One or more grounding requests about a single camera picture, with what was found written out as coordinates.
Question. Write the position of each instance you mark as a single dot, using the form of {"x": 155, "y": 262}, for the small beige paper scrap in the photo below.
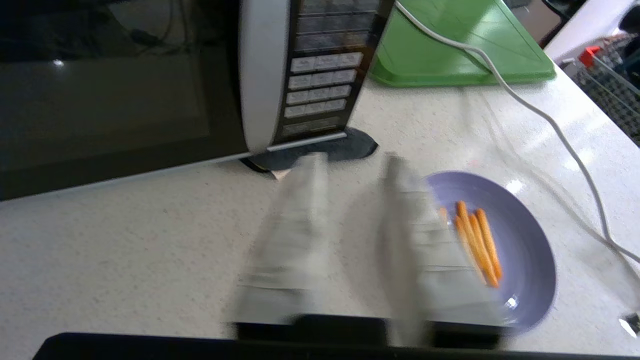
{"x": 282, "y": 174}

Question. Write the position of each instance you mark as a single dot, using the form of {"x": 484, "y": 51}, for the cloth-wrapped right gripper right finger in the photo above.
{"x": 425, "y": 270}

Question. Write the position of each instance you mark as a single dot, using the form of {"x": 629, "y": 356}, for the silver black microwave oven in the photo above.
{"x": 325, "y": 75}

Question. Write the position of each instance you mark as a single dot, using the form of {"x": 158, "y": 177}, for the black glass microwave door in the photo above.
{"x": 125, "y": 100}

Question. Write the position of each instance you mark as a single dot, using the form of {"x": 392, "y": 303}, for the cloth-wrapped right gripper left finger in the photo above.
{"x": 290, "y": 250}

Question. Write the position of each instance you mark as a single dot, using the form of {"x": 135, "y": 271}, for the small red object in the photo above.
{"x": 589, "y": 55}

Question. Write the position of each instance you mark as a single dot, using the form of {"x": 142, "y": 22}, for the purple round plate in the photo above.
{"x": 525, "y": 260}

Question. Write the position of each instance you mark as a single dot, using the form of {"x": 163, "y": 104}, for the green plastic cutting board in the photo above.
{"x": 450, "y": 45}

